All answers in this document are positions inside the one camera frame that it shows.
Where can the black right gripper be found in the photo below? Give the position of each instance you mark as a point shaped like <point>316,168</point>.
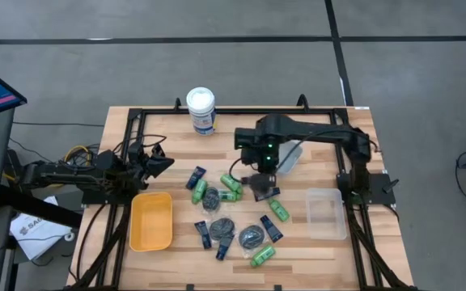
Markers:
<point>263,159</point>

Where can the white wipes canister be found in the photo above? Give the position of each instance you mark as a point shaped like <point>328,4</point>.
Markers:
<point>200,109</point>

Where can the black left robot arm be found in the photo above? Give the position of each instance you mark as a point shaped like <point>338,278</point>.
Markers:
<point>75,178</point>

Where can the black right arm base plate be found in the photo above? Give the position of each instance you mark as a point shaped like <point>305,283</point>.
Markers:
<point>380,195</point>

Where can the black diagonal stand bar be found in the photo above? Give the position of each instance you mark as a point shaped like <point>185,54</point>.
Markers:
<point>35,206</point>

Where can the black aluminium table frame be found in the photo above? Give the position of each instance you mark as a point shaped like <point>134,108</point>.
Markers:
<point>237,110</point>

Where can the yellow plastic bin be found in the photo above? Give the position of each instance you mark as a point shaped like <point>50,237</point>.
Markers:
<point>152,222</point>

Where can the clear plastic container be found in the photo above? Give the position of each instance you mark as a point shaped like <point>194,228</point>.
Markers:
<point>326,214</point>

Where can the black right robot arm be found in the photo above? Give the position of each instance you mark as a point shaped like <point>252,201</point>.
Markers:
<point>318,129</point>

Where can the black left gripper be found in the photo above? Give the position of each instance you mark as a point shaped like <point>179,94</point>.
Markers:
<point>138,169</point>

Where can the green travel bottle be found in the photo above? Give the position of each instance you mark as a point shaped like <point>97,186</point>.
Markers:
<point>231,183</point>
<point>199,191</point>
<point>228,196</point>
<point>278,210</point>
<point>263,255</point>

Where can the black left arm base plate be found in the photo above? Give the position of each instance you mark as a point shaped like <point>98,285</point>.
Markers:
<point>95,198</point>

